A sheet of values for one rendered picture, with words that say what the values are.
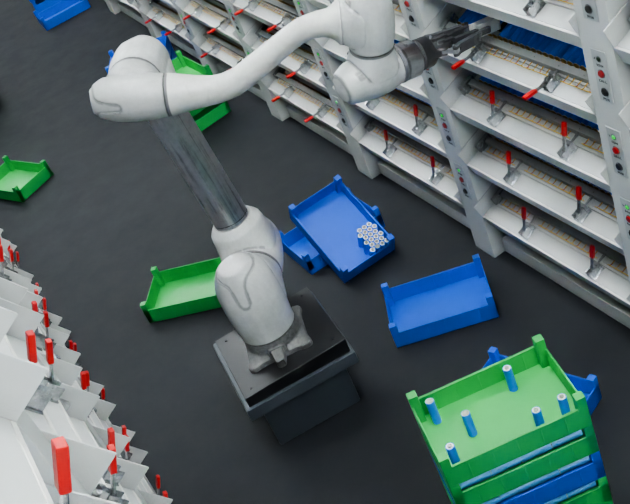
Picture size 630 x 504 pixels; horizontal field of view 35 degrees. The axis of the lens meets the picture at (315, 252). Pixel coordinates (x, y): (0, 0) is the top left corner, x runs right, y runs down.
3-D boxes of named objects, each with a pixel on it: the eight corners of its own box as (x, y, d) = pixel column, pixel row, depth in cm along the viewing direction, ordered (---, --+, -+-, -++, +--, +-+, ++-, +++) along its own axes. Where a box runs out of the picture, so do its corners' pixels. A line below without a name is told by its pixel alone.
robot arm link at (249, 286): (239, 354, 260) (201, 293, 249) (241, 311, 275) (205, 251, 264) (296, 334, 257) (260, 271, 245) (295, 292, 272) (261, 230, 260)
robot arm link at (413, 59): (381, 42, 232) (402, 33, 234) (387, 78, 237) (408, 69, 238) (403, 51, 225) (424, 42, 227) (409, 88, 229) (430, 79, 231)
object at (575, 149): (618, 196, 224) (591, 162, 215) (457, 118, 271) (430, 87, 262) (676, 126, 223) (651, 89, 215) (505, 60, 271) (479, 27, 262)
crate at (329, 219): (395, 249, 319) (395, 237, 312) (344, 283, 315) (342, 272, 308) (339, 186, 332) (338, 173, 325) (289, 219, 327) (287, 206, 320)
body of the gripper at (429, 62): (423, 45, 227) (456, 31, 230) (402, 37, 234) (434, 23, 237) (428, 75, 231) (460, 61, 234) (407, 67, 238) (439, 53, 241)
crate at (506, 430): (449, 489, 191) (439, 463, 186) (415, 418, 207) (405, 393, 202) (593, 424, 191) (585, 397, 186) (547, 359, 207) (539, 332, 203)
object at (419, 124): (454, 162, 289) (429, 135, 281) (348, 104, 337) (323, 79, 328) (499, 108, 289) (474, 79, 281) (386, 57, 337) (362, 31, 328)
